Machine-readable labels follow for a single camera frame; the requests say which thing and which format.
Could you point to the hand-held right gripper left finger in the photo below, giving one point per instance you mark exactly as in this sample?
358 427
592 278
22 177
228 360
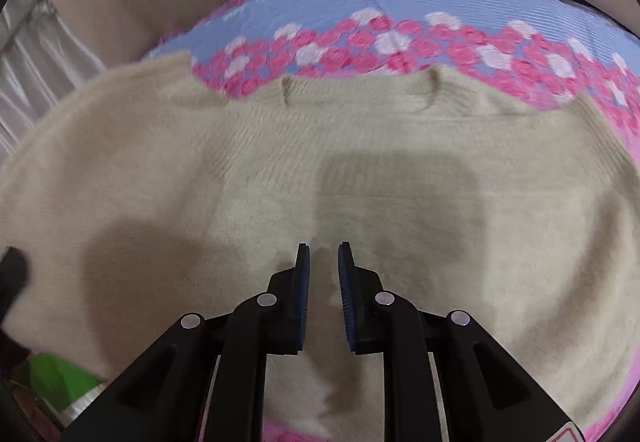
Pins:
301 302

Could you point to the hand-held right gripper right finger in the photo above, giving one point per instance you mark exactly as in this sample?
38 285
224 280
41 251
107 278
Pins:
346 302

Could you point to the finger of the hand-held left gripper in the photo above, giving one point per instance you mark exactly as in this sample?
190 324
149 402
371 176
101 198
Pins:
12 277

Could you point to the cream sweater with black hearts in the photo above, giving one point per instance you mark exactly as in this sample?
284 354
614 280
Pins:
200 182

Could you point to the green plastic bag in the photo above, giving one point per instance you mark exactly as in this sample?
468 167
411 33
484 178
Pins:
60 379

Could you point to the white satin curtain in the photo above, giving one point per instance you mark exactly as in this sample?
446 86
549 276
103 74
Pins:
30 56

